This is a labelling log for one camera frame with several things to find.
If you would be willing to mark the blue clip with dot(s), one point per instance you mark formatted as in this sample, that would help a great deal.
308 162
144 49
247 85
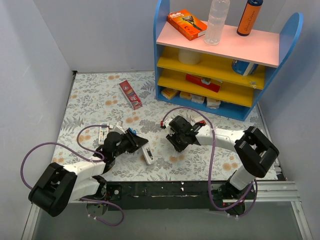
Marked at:
132 130

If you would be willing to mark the floral table mat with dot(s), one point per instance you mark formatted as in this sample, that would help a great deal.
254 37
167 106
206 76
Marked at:
96 98

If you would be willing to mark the clear plastic bottle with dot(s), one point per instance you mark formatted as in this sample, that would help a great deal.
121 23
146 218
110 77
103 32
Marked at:
216 21

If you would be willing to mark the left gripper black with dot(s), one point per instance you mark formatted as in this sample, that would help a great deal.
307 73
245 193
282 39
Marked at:
132 141

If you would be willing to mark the white pack right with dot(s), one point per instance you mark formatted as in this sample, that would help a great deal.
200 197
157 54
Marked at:
212 103

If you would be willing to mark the aluminium rail frame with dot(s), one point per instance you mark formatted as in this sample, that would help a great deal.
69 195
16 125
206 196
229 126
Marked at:
275 213

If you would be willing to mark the red white remote control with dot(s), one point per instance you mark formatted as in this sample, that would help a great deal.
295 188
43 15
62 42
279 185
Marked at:
201 120

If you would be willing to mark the black base bar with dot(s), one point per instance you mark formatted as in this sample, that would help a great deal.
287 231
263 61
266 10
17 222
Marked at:
173 195

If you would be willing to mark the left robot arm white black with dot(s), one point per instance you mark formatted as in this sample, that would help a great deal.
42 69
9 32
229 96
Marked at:
62 184

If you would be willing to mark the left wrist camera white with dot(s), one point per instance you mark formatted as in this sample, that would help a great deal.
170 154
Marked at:
119 127

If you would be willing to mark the white remote with screen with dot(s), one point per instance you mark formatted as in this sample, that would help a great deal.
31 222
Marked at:
103 132

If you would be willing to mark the white paper roll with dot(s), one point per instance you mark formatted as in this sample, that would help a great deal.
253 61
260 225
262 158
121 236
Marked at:
189 57

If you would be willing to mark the red toothpaste box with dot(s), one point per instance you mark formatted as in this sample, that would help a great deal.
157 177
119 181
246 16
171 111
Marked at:
130 95

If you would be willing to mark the orange cylindrical bottle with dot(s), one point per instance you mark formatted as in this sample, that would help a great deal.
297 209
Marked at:
249 16

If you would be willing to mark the blue shelf unit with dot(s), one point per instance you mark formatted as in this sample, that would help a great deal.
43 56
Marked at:
238 94

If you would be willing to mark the red box on shelf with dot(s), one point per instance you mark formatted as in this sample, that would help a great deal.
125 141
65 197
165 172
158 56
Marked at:
205 82

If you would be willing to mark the orange razor box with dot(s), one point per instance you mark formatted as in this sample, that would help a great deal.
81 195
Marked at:
187 24

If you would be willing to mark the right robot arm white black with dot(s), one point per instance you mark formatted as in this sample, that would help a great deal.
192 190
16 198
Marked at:
255 151

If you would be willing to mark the yellow white pack middle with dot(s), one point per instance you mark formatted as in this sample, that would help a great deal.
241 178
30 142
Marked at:
192 97

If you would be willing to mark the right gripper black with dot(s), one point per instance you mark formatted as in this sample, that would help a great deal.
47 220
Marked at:
175 139

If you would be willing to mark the yellow soap pack left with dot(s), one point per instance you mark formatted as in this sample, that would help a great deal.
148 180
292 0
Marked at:
169 93

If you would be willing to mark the blue white can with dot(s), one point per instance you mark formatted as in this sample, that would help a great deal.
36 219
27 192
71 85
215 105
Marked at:
243 68

